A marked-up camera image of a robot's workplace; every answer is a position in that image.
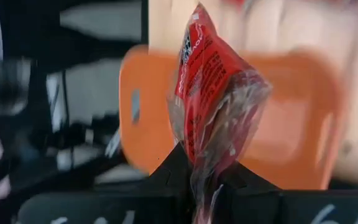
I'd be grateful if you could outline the red popcorn bag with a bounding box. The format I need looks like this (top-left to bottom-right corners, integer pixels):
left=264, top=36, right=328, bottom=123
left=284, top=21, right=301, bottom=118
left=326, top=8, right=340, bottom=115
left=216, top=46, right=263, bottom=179
left=166, top=2, right=273, bottom=224

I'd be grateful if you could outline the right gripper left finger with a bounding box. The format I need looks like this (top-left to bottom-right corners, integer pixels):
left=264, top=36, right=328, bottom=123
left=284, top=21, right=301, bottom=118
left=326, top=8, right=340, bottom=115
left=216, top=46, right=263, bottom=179
left=16, top=144, right=196, bottom=224

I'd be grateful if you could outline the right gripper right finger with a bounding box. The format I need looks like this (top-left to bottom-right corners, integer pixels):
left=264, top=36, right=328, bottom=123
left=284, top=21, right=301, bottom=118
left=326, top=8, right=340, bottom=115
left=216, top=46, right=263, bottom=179
left=221, top=163, right=358, bottom=224

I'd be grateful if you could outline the orange plastic basket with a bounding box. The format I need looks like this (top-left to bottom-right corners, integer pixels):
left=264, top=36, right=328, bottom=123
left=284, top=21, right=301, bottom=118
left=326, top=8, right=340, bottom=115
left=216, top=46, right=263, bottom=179
left=118, top=45, right=346, bottom=190

